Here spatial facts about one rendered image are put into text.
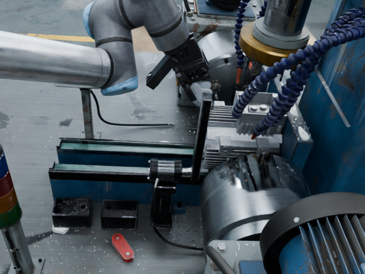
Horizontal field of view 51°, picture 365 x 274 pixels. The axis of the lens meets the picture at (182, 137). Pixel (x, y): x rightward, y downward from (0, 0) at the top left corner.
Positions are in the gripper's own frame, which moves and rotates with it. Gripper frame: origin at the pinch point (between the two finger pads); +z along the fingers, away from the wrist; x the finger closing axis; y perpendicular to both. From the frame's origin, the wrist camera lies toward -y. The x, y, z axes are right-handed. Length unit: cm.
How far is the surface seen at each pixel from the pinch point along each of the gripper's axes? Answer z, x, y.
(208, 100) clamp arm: -14.5, -20.8, 7.1
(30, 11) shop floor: 25, 293, -174
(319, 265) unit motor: -17, -64, 18
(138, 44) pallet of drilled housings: 68, 211, -70
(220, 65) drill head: 0.2, 15.1, 8.4
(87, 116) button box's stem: -1.6, 14.3, -38.3
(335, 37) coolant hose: -23.2, -29.5, 32.5
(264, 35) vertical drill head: -17.5, -10.0, 22.7
